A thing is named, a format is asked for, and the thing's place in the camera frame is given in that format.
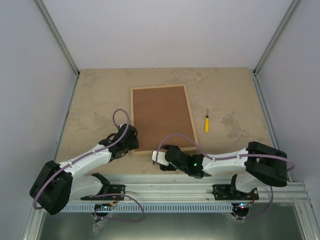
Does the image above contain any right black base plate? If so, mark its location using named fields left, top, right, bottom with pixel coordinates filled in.
left=212, top=184, right=260, bottom=201

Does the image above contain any grey slotted cable duct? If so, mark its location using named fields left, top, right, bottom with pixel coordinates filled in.
left=62, top=202, right=234, bottom=213

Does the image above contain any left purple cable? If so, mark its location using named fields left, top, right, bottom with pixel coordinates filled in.
left=32, top=108, right=131, bottom=210

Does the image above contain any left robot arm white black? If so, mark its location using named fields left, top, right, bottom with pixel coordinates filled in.
left=29, top=123, right=139, bottom=215

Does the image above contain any aluminium corner post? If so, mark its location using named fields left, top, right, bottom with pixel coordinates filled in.
left=33, top=0, right=80, bottom=78
left=252, top=0, right=302, bottom=77

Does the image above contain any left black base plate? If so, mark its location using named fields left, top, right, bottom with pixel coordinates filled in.
left=98, top=184, right=126, bottom=201

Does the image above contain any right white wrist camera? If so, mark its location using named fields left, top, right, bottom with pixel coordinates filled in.
left=151, top=150, right=170, bottom=166

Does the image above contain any wooden photo frame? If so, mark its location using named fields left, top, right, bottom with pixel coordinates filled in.
left=130, top=84, right=199, bottom=155

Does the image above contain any left aluminium corner post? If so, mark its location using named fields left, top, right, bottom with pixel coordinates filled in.
left=33, top=0, right=80, bottom=78

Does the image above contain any right aluminium corner post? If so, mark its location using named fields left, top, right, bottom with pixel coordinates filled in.
left=252, top=0, right=302, bottom=77

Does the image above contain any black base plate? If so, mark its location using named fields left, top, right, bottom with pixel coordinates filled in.
left=212, top=184, right=260, bottom=201
left=98, top=184, right=126, bottom=201

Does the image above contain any aluminium rail base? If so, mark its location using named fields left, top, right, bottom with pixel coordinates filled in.
left=33, top=173, right=312, bottom=204

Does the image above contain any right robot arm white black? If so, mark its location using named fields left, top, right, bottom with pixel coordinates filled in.
left=151, top=141, right=288, bottom=200

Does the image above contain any yellow handled screwdriver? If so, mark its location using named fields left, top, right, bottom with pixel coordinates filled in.
left=204, top=109, right=210, bottom=133

